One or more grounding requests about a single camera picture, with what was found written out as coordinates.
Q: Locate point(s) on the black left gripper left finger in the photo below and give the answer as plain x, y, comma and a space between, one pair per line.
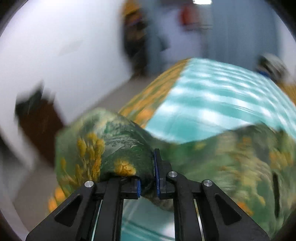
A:
120, 188

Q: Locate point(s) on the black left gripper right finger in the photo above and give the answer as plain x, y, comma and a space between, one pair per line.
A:
169, 184

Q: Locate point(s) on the green floral patterned garment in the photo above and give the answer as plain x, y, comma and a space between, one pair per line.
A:
254, 165

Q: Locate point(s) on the pile of clothes by bed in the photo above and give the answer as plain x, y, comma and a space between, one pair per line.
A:
272, 67

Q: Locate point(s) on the orange floral bed sheet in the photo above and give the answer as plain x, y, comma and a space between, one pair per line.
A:
210, 120

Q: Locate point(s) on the teal white plaid blanket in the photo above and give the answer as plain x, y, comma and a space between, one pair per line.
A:
199, 98

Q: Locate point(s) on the dark brown wooden furniture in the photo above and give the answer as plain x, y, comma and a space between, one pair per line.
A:
39, 121

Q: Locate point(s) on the blue-grey curtain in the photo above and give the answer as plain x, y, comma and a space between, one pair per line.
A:
234, 32

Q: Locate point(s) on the red hanging garment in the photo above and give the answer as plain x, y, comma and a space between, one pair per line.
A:
189, 17

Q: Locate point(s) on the hanging dark clothes on wall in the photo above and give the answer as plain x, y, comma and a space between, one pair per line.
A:
135, 36

